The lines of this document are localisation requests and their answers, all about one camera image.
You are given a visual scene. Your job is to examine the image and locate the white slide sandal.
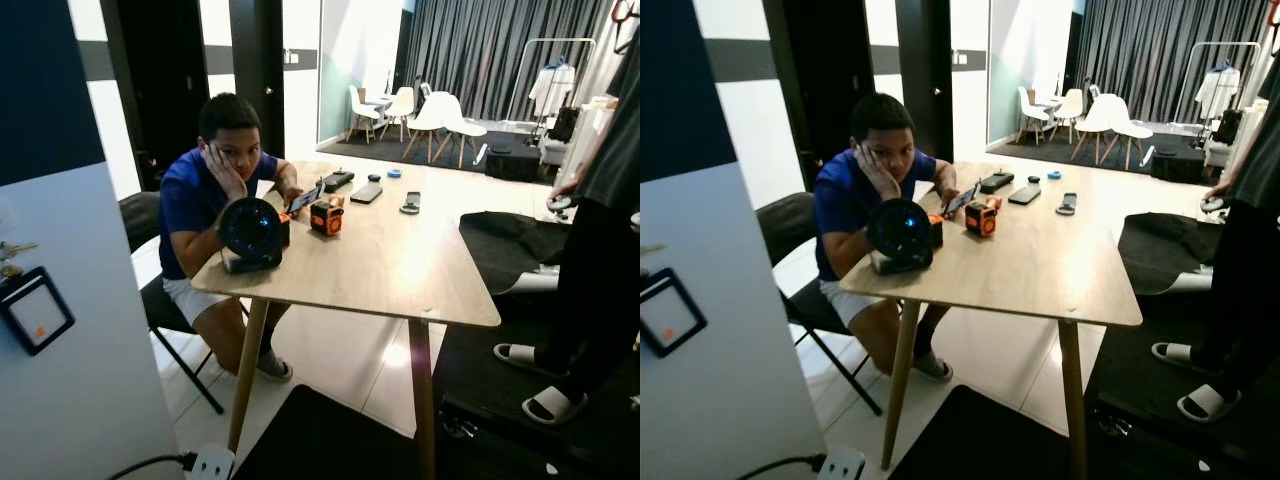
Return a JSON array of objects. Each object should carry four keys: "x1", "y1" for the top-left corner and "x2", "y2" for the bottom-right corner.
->
[
  {"x1": 521, "y1": 384, "x2": 590, "y2": 427},
  {"x1": 492, "y1": 341, "x2": 542, "y2": 367},
  {"x1": 1176, "y1": 382, "x2": 1244, "y2": 424},
  {"x1": 1150, "y1": 341, "x2": 1200, "y2": 366}
]

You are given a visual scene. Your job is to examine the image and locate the white rounded seat edge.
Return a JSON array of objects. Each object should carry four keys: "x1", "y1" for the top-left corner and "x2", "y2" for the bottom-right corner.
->
[
  {"x1": 494, "y1": 267, "x2": 562, "y2": 297},
  {"x1": 1149, "y1": 269, "x2": 1217, "y2": 297}
]

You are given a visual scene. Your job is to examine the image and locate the white hanging shirt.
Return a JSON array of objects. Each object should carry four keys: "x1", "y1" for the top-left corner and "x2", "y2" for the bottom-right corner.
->
[
  {"x1": 1196, "y1": 64, "x2": 1242, "y2": 122},
  {"x1": 529, "y1": 62, "x2": 577, "y2": 122}
]

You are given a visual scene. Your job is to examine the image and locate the seated person blue shirt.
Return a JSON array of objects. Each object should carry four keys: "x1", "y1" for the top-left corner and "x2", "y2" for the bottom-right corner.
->
[
  {"x1": 157, "y1": 93, "x2": 307, "y2": 384},
  {"x1": 811, "y1": 93, "x2": 962, "y2": 384}
]

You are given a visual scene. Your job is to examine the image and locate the white shell chair wooden legs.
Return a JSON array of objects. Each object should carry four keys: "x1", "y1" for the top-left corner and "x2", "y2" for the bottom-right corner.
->
[
  {"x1": 1049, "y1": 87, "x2": 1087, "y2": 142},
  {"x1": 382, "y1": 86, "x2": 418, "y2": 142},
  {"x1": 346, "y1": 86, "x2": 384, "y2": 144},
  {"x1": 1014, "y1": 87, "x2": 1052, "y2": 144},
  {"x1": 1069, "y1": 92, "x2": 1157, "y2": 170},
  {"x1": 402, "y1": 91, "x2": 490, "y2": 170}
]

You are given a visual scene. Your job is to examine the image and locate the white metal clothes rack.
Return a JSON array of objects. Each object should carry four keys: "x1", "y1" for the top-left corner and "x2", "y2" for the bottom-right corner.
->
[
  {"x1": 509, "y1": 37, "x2": 599, "y2": 152},
  {"x1": 1174, "y1": 39, "x2": 1264, "y2": 152}
]

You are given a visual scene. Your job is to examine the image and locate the black door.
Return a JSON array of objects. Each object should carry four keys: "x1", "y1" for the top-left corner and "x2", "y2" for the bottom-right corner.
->
[
  {"x1": 764, "y1": 0, "x2": 870, "y2": 192},
  {"x1": 99, "y1": 0, "x2": 212, "y2": 192}
]

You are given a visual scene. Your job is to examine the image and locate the dark smartphone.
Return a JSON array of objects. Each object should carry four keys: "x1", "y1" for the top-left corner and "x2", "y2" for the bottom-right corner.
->
[
  {"x1": 285, "y1": 178, "x2": 327, "y2": 217},
  {"x1": 940, "y1": 180, "x2": 982, "y2": 219}
]

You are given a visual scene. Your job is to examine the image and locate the black power cable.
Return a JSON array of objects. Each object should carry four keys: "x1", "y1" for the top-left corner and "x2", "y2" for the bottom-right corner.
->
[
  {"x1": 104, "y1": 452, "x2": 199, "y2": 480},
  {"x1": 734, "y1": 454, "x2": 827, "y2": 480}
]

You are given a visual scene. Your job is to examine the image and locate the brass and silver keys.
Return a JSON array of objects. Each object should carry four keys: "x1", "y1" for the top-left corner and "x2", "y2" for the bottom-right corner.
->
[{"x1": 0, "y1": 238, "x2": 42, "y2": 282}]

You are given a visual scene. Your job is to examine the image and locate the black boxy floor bag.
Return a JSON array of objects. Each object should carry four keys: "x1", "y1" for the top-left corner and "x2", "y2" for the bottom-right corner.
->
[
  {"x1": 1149, "y1": 148, "x2": 1207, "y2": 185},
  {"x1": 484, "y1": 147, "x2": 547, "y2": 185}
]

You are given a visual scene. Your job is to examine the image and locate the black backpack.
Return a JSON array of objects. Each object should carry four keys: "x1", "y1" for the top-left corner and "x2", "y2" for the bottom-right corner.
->
[
  {"x1": 1211, "y1": 107, "x2": 1245, "y2": 147},
  {"x1": 547, "y1": 105, "x2": 582, "y2": 144}
]

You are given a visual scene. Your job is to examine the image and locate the orange black boxy device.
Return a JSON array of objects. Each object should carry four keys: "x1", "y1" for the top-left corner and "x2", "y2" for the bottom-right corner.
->
[
  {"x1": 964, "y1": 197, "x2": 1002, "y2": 239},
  {"x1": 307, "y1": 195, "x2": 347, "y2": 238}
]

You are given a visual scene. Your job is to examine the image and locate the black folding chair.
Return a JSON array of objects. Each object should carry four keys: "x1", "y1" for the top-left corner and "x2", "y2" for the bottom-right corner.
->
[
  {"x1": 117, "y1": 190, "x2": 252, "y2": 417},
  {"x1": 756, "y1": 192, "x2": 887, "y2": 417}
]

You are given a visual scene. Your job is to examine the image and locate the black round fan blue light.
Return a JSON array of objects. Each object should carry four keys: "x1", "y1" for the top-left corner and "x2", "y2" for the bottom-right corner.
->
[
  {"x1": 216, "y1": 197, "x2": 285, "y2": 276},
  {"x1": 864, "y1": 198, "x2": 937, "y2": 276}
]

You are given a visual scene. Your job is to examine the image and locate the black framed card holder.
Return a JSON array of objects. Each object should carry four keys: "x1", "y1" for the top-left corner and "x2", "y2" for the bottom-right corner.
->
[
  {"x1": 640, "y1": 266, "x2": 710, "y2": 360},
  {"x1": 0, "y1": 264, "x2": 77, "y2": 359}
]

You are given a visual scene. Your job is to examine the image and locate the large black low platform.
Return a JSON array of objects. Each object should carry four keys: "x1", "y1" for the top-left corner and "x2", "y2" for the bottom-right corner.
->
[
  {"x1": 431, "y1": 290, "x2": 641, "y2": 480},
  {"x1": 1084, "y1": 290, "x2": 1280, "y2": 480}
]

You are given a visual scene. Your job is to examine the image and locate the dark grey curtain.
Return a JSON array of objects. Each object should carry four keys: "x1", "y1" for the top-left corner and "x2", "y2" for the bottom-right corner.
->
[
  {"x1": 394, "y1": 0, "x2": 622, "y2": 124},
  {"x1": 1064, "y1": 0, "x2": 1280, "y2": 124}
]

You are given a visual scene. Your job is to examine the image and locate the white side cabinet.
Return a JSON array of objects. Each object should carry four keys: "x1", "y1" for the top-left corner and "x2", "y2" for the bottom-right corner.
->
[
  {"x1": 564, "y1": 98, "x2": 617, "y2": 187},
  {"x1": 1229, "y1": 100, "x2": 1272, "y2": 182}
]

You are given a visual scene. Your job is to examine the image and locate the standing person black clothes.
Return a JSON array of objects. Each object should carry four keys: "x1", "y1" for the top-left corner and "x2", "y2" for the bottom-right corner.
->
[
  {"x1": 493, "y1": 40, "x2": 641, "y2": 427},
  {"x1": 1150, "y1": 60, "x2": 1280, "y2": 424}
]

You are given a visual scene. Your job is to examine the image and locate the black floor mat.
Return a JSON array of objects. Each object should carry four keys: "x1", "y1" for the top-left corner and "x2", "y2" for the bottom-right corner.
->
[
  {"x1": 231, "y1": 384, "x2": 437, "y2": 480},
  {"x1": 887, "y1": 384, "x2": 1092, "y2": 480}
]

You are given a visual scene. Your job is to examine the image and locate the dark grey rug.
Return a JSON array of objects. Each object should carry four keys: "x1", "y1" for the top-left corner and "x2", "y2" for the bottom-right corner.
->
[
  {"x1": 317, "y1": 130, "x2": 562, "y2": 182},
  {"x1": 984, "y1": 132, "x2": 1217, "y2": 184}
]

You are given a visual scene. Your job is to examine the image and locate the wooden table leg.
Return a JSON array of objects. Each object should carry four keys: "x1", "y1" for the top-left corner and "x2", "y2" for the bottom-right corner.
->
[
  {"x1": 227, "y1": 297, "x2": 272, "y2": 454},
  {"x1": 407, "y1": 317, "x2": 439, "y2": 480},
  {"x1": 881, "y1": 299, "x2": 920, "y2": 472},
  {"x1": 1056, "y1": 319, "x2": 1090, "y2": 480}
]

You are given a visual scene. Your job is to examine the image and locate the white power strip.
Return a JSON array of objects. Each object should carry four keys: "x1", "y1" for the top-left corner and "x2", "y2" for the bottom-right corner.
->
[
  {"x1": 186, "y1": 444, "x2": 237, "y2": 480},
  {"x1": 814, "y1": 444, "x2": 869, "y2": 480}
]

